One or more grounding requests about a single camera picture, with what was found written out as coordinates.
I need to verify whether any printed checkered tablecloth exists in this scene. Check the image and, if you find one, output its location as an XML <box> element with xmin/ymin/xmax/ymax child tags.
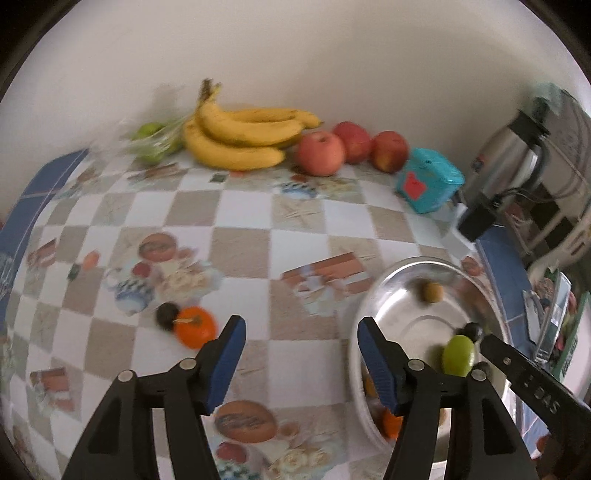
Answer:
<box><xmin>0</xmin><ymin>148</ymin><xmax>555</xmax><ymax>480</ymax></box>

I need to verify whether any yellow banana bunch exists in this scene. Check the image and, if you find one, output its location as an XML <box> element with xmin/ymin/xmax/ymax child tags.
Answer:
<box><xmin>182</xmin><ymin>78</ymin><xmax>324</xmax><ymax>172</ymax></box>

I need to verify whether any clear bag of green fruits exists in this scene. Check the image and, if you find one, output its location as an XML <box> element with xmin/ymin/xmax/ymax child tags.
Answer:
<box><xmin>92</xmin><ymin>88</ymin><xmax>192</xmax><ymax>168</ymax></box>

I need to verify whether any silver thermos jug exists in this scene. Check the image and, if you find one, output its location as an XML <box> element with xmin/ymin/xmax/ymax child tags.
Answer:
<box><xmin>462</xmin><ymin>110</ymin><xmax>551</xmax><ymax>217</ymax></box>

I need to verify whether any black block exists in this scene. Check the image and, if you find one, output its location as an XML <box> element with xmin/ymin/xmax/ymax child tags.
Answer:
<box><xmin>457</xmin><ymin>203</ymin><xmax>498</xmax><ymax>241</ymax></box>

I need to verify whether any grey white appliance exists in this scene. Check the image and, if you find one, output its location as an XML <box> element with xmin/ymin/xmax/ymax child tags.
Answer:
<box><xmin>531</xmin><ymin>83</ymin><xmax>591</xmax><ymax>204</ymax></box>

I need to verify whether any stack of magazines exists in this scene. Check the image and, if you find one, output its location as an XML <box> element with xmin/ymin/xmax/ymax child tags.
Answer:
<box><xmin>522</xmin><ymin>270</ymin><xmax>591</xmax><ymax>386</ymax></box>

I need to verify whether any round brown fruit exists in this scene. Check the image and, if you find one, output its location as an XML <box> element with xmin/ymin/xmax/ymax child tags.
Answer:
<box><xmin>419</xmin><ymin>281</ymin><xmax>445</xmax><ymax>305</ymax></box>

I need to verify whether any round metal bowl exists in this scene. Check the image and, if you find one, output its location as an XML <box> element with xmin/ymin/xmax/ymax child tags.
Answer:
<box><xmin>349</xmin><ymin>257</ymin><xmax>514</xmax><ymax>464</ymax></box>

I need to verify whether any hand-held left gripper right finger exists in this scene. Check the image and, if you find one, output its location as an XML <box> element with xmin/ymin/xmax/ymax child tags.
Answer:
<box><xmin>357</xmin><ymin>316</ymin><xmax>539</xmax><ymax>480</ymax></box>

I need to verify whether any green fruit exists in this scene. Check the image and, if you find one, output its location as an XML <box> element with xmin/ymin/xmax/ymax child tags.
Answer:
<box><xmin>442</xmin><ymin>335</ymin><xmax>476</xmax><ymax>378</ymax></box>

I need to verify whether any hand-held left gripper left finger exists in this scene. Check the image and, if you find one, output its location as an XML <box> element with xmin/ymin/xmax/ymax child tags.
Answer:
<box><xmin>62</xmin><ymin>315</ymin><xmax>247</xmax><ymax>480</ymax></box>

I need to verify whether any white plastic chair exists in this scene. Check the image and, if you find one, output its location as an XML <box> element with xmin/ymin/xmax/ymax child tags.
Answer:
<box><xmin>524</xmin><ymin>203</ymin><xmax>591</xmax><ymax>275</ymax></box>

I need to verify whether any red apple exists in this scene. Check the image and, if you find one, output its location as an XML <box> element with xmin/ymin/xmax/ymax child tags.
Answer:
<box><xmin>371</xmin><ymin>130</ymin><xmax>410</xmax><ymax>174</ymax></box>
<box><xmin>332</xmin><ymin>121</ymin><xmax>373</xmax><ymax>164</ymax></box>
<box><xmin>294</xmin><ymin>131</ymin><xmax>346</xmax><ymax>177</ymax></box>

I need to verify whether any teal box with red label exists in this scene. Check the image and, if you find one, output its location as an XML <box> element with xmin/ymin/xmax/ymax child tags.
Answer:
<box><xmin>396</xmin><ymin>148</ymin><xmax>465</xmax><ymax>215</ymax></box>

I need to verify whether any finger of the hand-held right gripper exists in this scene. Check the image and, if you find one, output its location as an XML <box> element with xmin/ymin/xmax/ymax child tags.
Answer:
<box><xmin>481</xmin><ymin>333</ymin><xmax>591</xmax><ymax>462</ymax></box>

